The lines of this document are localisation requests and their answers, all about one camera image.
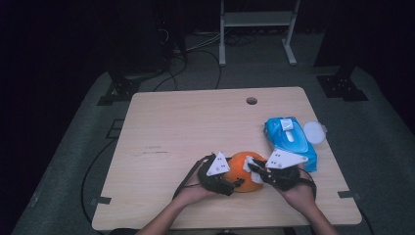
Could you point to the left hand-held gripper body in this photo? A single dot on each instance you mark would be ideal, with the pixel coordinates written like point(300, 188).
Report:
point(213, 182)

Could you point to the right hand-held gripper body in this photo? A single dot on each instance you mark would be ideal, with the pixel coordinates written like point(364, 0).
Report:
point(284, 178)

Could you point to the white wet wipe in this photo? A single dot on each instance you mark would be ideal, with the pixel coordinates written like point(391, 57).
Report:
point(289, 136)
point(249, 163)

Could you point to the orange plush toy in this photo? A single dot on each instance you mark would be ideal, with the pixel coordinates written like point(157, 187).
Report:
point(238, 166)

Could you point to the blue wet wipes pack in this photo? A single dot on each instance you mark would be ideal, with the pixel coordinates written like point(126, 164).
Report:
point(274, 133)

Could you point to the person's left hand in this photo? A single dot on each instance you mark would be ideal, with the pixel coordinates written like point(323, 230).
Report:
point(192, 192)

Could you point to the person's right hand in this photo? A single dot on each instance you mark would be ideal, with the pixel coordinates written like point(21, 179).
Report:
point(301, 196)

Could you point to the white round pack lid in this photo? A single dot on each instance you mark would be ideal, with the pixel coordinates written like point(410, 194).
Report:
point(314, 131)

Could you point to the grey tape piece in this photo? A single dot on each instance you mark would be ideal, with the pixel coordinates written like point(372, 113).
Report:
point(349, 195)
point(101, 200)

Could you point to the black stand base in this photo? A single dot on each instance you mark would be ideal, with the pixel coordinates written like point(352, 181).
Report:
point(341, 86)
point(122, 88)

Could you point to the white metal stand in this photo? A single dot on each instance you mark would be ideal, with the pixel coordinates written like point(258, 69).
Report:
point(257, 19)

